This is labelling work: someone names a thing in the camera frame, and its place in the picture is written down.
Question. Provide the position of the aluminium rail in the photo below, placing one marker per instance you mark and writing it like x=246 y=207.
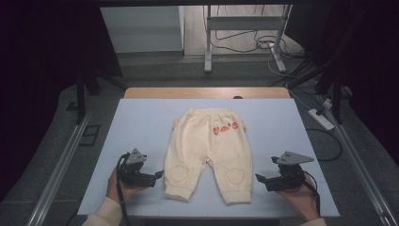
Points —
x=360 y=169
x=59 y=169

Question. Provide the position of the light blue mat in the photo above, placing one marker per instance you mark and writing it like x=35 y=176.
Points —
x=141 y=125

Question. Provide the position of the person's right hand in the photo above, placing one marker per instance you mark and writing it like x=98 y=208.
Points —
x=298 y=197

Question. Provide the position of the cream baby pants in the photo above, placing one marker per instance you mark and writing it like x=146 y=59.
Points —
x=200 y=141

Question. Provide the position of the person's left hand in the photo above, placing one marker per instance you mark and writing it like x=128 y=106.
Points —
x=125 y=191

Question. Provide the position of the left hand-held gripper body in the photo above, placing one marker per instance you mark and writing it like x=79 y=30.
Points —
x=135 y=171

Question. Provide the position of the black stand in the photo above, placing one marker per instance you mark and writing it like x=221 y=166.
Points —
x=335 y=94
x=81 y=94

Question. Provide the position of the white metal stand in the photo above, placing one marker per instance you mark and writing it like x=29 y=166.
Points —
x=207 y=47

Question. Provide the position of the white power strip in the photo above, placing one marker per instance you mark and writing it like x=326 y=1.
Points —
x=320 y=119

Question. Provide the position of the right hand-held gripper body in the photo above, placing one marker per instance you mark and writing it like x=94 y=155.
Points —
x=291 y=171

